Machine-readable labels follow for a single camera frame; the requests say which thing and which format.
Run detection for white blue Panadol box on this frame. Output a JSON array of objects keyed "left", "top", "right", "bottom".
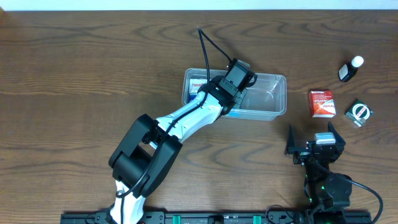
[{"left": 188, "top": 78, "right": 207, "bottom": 95}]

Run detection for blue fever patch box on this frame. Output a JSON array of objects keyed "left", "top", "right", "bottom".
[{"left": 188, "top": 94, "right": 197, "bottom": 102}]

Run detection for green white round-logo box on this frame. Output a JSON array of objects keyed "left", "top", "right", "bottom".
[{"left": 345, "top": 99, "right": 374, "bottom": 127}]

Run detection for dark syrup bottle white cap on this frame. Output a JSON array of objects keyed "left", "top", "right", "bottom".
[{"left": 338, "top": 56, "right": 364, "bottom": 82}]

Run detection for clear plastic container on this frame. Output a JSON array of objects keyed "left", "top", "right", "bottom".
[{"left": 182, "top": 68, "right": 287, "bottom": 121}]

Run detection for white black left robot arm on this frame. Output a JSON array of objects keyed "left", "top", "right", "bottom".
[{"left": 108, "top": 76, "right": 256, "bottom": 223}]

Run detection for black mounting rail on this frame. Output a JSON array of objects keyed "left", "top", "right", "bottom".
[{"left": 60, "top": 210, "right": 373, "bottom": 224}]

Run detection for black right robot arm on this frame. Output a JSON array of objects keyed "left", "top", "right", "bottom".
[{"left": 285, "top": 122, "right": 352, "bottom": 223}]

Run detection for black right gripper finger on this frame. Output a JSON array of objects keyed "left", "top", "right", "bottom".
[
  {"left": 328, "top": 121, "right": 346, "bottom": 147},
  {"left": 284, "top": 124, "right": 295, "bottom": 154}
]

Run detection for red Panadol ActiFast box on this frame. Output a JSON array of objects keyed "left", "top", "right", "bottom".
[{"left": 308, "top": 90, "right": 336, "bottom": 118}]

